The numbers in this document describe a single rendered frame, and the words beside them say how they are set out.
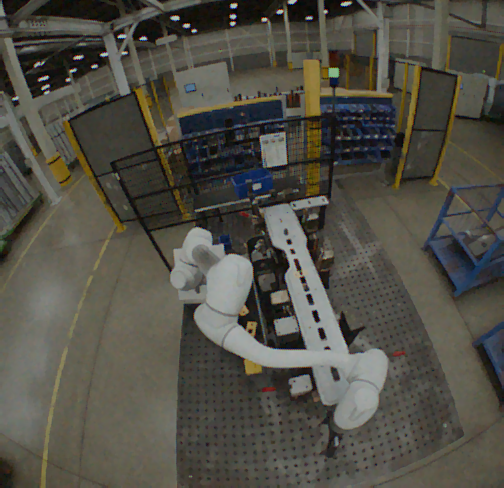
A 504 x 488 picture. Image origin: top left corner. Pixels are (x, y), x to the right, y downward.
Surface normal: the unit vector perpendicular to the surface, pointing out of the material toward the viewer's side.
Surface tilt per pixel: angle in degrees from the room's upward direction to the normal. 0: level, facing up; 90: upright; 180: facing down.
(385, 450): 0
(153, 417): 0
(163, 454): 0
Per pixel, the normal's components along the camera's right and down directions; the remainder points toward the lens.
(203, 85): 0.08, 0.69
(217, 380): -0.13, -0.71
